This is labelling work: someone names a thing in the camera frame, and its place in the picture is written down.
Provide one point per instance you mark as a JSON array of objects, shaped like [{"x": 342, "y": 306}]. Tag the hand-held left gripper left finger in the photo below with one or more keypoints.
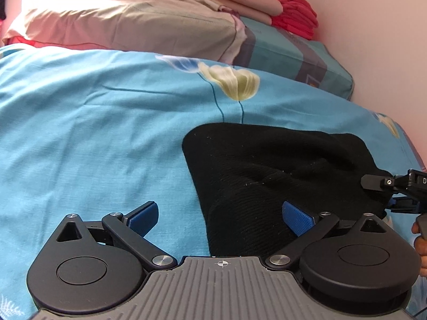
[{"x": 144, "y": 219}]

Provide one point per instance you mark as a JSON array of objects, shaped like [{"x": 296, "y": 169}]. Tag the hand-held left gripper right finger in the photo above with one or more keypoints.
[{"x": 297, "y": 218}]

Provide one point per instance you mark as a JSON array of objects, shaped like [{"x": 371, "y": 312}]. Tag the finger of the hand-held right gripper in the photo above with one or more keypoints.
[
  {"x": 380, "y": 182},
  {"x": 402, "y": 204}
]

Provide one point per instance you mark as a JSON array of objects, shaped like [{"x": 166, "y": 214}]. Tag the black pants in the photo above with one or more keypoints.
[{"x": 260, "y": 180}]

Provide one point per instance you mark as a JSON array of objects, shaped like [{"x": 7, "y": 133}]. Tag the person's right hand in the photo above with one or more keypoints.
[{"x": 422, "y": 251}]

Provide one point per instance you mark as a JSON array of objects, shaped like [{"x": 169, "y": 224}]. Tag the blue floral bedsheet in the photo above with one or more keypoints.
[{"x": 83, "y": 133}]

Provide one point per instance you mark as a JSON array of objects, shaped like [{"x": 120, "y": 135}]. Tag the green grey striped pillow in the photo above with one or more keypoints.
[{"x": 283, "y": 53}]

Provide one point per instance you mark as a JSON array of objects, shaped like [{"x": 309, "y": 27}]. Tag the folded red cloth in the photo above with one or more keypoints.
[{"x": 297, "y": 16}]

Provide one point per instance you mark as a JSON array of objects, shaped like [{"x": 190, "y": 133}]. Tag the beige pillow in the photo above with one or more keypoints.
[{"x": 116, "y": 23}]

